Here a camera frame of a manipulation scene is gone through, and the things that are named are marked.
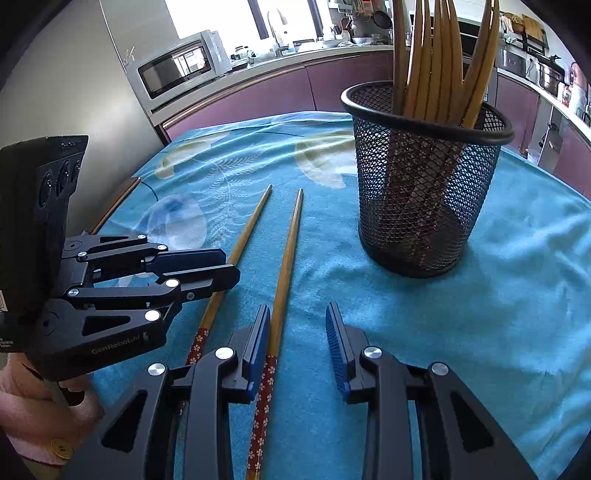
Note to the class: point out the blue floral tablecloth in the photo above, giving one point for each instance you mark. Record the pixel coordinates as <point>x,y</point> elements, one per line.
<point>508,277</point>

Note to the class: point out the stainless steel pot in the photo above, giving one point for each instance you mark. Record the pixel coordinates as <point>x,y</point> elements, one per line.
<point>549,76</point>

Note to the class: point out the black mesh holder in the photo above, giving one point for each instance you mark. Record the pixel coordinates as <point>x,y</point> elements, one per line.
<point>369,184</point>

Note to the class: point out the square metal container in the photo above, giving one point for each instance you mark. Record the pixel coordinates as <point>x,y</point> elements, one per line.
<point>512,62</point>

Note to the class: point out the hanging black pan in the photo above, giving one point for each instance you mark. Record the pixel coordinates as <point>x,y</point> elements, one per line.
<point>381,18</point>

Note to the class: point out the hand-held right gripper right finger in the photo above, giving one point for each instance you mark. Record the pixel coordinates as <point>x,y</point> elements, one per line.
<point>337,350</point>

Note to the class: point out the silver microwave oven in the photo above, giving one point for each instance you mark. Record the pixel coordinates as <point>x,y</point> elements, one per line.
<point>175,69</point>

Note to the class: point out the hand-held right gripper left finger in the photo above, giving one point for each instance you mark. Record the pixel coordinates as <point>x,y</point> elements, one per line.
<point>258,350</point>

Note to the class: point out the light-tipped floral-end chopstick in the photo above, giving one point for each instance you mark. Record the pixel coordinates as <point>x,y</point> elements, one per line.
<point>251,219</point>

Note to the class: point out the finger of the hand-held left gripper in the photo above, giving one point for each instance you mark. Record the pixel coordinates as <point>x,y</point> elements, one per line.
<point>189,261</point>
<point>207,281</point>

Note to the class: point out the kitchen window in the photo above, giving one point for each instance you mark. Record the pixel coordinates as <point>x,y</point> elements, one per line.
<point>212,18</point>

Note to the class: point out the purple kitchen cabinets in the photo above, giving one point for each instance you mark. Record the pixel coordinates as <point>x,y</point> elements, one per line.
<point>258,97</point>

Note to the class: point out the grey refrigerator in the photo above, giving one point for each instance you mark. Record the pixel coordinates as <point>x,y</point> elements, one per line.
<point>92,46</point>

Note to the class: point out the person's left forearm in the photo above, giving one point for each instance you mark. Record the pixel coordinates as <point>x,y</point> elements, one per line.
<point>27,415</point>

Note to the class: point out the black wall shelf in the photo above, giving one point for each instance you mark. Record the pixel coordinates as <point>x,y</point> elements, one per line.
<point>531,32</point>

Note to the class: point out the dark-tipped floral-end chopstick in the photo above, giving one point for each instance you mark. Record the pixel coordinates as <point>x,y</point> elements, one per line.
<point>288,258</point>

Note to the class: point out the white faucet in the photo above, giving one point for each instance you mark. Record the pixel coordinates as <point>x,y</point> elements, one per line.
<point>277,27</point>

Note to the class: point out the bunch of wooden chopsticks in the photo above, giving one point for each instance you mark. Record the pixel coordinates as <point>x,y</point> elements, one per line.
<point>418,69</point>

